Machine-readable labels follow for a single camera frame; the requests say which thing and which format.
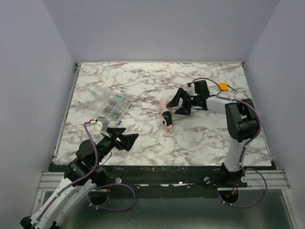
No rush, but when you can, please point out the pink folding umbrella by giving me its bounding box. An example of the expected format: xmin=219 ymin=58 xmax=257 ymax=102
xmin=159 ymin=98 xmax=173 ymax=137

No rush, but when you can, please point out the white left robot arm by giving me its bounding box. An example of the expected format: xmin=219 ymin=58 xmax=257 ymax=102
xmin=20 ymin=128 xmax=139 ymax=229

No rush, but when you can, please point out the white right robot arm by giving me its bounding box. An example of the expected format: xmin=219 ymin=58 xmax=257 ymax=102
xmin=160 ymin=78 xmax=262 ymax=175

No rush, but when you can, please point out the clear bag of screws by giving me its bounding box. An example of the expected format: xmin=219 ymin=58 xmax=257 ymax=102
xmin=98 ymin=92 xmax=132 ymax=127

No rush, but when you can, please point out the yellow tape measure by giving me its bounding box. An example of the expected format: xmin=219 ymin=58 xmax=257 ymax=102
xmin=218 ymin=82 xmax=237 ymax=92

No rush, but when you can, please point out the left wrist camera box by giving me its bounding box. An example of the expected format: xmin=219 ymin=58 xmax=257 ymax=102
xmin=89 ymin=117 xmax=109 ymax=133

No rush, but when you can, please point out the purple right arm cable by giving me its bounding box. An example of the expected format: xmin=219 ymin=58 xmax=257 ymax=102
xmin=188 ymin=78 xmax=269 ymax=208

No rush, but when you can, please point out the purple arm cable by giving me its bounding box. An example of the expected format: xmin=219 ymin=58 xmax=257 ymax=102
xmin=188 ymin=78 xmax=269 ymax=208
xmin=35 ymin=120 xmax=136 ymax=222

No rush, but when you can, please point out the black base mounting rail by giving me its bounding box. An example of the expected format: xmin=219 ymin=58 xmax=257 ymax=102
xmin=78 ymin=164 xmax=248 ymax=198

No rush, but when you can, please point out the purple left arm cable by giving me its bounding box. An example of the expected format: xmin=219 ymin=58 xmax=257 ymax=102
xmin=35 ymin=120 xmax=136 ymax=222

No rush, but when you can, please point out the aluminium frame rail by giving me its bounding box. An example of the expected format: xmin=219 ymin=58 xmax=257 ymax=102
xmin=31 ymin=62 xmax=82 ymax=215

